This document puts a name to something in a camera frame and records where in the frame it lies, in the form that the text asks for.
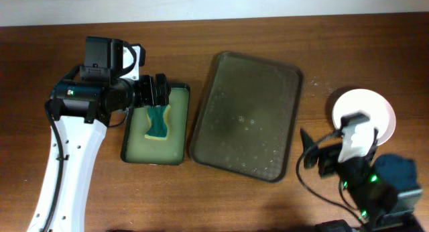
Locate green yellow sponge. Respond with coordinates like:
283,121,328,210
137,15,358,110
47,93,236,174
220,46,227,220
144,105,171,141

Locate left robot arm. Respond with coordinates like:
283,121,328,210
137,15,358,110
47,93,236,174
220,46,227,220
27,36,170,232

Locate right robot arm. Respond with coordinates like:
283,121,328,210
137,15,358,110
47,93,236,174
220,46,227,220
296,130,423,231

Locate green soapy water tray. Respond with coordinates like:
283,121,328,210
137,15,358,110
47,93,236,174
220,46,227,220
121,83,190,165

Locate pink-rimmed plate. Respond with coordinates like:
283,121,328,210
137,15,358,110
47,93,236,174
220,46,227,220
332,89,396,146

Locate dark brown serving tray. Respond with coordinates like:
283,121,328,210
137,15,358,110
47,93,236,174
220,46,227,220
189,52,304,183

